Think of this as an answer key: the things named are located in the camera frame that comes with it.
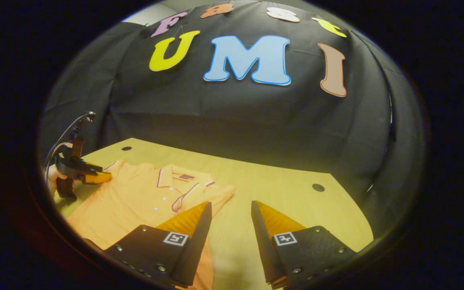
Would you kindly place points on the orange T-shirt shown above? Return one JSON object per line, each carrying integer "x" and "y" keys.
{"x": 135, "y": 197}

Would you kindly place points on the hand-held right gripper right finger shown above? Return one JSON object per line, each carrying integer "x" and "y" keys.
{"x": 262, "y": 245}

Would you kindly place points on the black backdrop cloth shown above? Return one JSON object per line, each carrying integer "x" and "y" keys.
{"x": 236, "y": 121}

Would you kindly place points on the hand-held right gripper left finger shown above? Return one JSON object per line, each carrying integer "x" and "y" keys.
{"x": 197, "y": 245}

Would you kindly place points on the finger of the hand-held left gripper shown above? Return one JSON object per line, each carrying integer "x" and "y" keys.
{"x": 99, "y": 177}

